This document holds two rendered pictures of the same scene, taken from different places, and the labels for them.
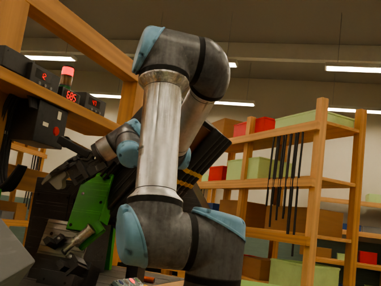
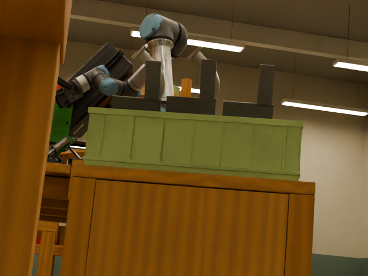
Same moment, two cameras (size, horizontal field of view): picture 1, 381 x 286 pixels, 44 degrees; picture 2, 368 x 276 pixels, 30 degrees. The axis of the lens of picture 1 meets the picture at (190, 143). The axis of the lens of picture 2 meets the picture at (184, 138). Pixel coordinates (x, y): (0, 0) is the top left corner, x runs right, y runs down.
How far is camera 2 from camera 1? 1.97 m
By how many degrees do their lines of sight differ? 25
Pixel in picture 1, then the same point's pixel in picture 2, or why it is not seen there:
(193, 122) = not seen: hidden behind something
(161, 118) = (166, 64)
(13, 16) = not seen: outside the picture
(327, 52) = (127, 14)
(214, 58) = (184, 34)
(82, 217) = (54, 133)
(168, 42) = (166, 24)
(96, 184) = (61, 110)
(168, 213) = not seen: hidden behind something
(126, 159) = (108, 90)
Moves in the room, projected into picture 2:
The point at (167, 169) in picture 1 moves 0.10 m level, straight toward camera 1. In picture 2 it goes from (171, 90) to (183, 85)
